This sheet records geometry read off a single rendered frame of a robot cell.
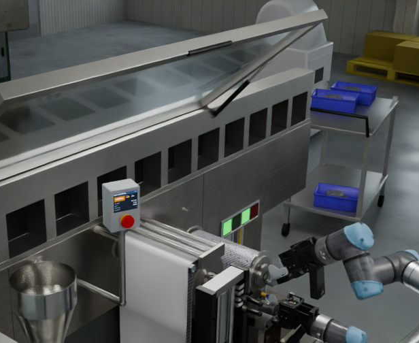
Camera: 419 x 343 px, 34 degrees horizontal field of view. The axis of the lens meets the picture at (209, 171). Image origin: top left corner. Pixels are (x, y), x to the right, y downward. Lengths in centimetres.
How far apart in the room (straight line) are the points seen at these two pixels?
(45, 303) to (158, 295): 46
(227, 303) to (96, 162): 51
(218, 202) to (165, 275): 66
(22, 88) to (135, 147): 86
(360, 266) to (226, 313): 37
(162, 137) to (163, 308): 52
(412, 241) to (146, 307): 355
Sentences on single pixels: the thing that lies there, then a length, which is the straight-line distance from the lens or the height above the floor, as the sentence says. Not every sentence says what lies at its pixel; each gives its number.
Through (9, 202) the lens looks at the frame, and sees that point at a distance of 171.
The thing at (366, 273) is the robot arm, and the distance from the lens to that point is 185.
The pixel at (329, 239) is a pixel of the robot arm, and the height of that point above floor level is 145.
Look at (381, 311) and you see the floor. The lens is 436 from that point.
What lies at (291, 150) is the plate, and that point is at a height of 136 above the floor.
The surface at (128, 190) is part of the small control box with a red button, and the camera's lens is 149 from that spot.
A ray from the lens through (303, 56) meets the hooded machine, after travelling 655.
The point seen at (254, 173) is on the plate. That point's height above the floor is 134.
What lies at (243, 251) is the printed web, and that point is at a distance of 208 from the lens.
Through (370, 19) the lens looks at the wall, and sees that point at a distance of 1102.
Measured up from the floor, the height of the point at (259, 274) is 127.
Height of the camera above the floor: 231
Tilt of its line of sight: 22 degrees down
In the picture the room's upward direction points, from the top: 2 degrees clockwise
